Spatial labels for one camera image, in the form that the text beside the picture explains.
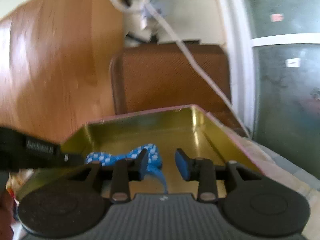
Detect white power adapter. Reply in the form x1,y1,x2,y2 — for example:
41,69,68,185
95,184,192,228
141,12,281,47
139,1,164,32

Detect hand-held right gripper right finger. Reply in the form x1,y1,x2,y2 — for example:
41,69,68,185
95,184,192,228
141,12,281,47
174,149,263,203

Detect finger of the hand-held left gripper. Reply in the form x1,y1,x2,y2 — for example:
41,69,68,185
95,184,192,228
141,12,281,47
60,152,87,168

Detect blue white checkered cloth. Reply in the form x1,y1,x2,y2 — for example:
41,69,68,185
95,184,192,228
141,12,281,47
86,143,168,193

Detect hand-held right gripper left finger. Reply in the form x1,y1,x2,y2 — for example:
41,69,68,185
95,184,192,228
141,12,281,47
69,149,149,203

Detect grey green glass wardrobe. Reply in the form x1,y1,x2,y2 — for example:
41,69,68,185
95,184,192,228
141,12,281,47
246,0,320,164

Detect wooden headboard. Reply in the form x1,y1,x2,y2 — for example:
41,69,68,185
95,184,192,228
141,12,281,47
0,0,125,142

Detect gold tin box pink outside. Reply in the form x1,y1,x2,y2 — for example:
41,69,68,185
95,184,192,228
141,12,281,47
15,104,266,202

